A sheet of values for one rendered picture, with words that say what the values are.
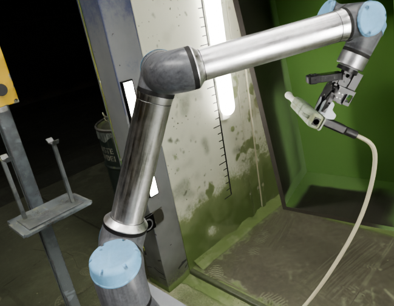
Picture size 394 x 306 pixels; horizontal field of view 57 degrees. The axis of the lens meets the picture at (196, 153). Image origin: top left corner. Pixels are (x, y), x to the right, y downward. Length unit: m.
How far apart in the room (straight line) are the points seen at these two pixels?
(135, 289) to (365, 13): 0.98
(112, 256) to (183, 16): 1.40
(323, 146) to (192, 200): 0.82
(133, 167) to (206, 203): 1.25
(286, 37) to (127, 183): 0.63
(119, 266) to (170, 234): 1.13
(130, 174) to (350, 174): 1.39
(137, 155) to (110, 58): 0.78
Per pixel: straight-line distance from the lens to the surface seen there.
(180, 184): 2.15
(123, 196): 1.19
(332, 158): 2.18
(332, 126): 1.36
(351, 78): 1.35
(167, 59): 0.97
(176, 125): 2.07
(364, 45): 1.31
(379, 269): 2.35
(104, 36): 1.82
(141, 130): 1.11
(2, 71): 1.75
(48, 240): 2.01
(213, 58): 0.97
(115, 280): 1.09
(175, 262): 2.29
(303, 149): 2.21
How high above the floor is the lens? 1.51
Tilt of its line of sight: 20 degrees down
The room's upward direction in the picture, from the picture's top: 10 degrees counter-clockwise
